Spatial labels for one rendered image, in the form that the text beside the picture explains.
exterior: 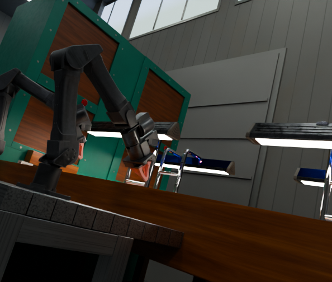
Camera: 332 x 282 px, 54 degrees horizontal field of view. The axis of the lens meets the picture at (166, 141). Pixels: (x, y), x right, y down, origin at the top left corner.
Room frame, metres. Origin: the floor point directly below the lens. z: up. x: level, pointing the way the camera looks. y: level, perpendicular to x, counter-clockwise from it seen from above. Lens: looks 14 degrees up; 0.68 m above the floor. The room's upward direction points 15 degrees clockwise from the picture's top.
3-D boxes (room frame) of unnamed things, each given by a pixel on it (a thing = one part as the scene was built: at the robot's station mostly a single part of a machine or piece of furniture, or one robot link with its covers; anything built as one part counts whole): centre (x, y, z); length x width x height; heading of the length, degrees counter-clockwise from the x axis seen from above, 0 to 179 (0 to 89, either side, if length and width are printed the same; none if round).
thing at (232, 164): (1.98, -0.17, 1.08); 0.62 x 0.08 x 0.07; 48
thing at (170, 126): (1.56, 0.20, 1.08); 0.62 x 0.08 x 0.07; 48
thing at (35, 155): (1.81, 0.57, 0.83); 0.30 x 0.06 x 0.07; 138
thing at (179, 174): (1.91, -0.12, 0.90); 0.20 x 0.19 x 0.45; 48
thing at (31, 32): (2.28, 0.55, 1.32); 1.36 x 0.55 x 0.95; 138
